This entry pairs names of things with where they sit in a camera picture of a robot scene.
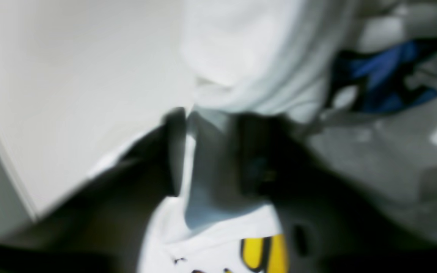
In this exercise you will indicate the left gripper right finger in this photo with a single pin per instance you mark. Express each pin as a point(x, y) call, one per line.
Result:
point(329, 226)

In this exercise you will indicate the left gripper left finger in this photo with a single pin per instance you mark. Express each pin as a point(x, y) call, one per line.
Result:
point(101, 227)

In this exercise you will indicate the white printed t-shirt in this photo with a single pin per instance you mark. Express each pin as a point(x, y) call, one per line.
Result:
point(352, 81)

